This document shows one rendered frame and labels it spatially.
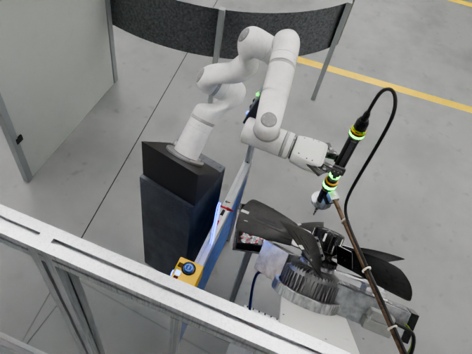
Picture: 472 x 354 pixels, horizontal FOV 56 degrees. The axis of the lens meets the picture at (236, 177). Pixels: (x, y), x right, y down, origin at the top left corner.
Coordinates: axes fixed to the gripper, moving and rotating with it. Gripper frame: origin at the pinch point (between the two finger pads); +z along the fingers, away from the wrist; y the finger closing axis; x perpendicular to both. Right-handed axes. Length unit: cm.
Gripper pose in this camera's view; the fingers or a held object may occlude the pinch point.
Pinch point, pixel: (339, 164)
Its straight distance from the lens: 138.4
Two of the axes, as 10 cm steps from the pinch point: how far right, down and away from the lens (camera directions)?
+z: 9.3, 3.6, -1.1
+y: -3.5, 7.2, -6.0
